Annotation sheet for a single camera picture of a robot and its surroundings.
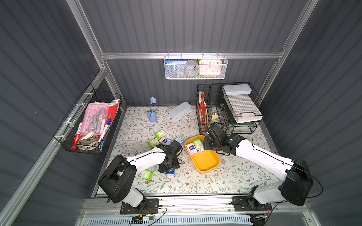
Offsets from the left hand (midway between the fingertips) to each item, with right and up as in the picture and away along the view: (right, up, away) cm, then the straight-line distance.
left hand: (173, 168), depth 86 cm
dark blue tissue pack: (-1, -1, -2) cm, 3 cm away
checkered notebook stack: (+46, +37, +6) cm, 60 cm away
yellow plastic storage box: (+21, +3, +6) cm, 22 cm away
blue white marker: (-31, +28, -16) cm, 45 cm away
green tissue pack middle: (-14, +14, +10) cm, 23 cm away
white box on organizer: (+45, +52, +14) cm, 70 cm away
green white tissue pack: (+17, +14, +5) cm, 22 cm away
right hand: (+21, +17, -3) cm, 27 cm away
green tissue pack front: (-15, -3, -3) cm, 16 cm away
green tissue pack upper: (-11, +19, +14) cm, 26 cm away
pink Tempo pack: (-6, +15, +11) cm, 20 cm away
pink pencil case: (-40, +33, -12) cm, 53 cm away
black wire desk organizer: (+31, +41, +34) cm, 61 cm away
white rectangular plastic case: (+4, +39, +31) cm, 50 cm away
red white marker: (-43, +22, -20) cm, 52 cm away
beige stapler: (-36, +21, -21) cm, 47 cm away
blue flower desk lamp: (-17, +32, +20) cm, 42 cm away
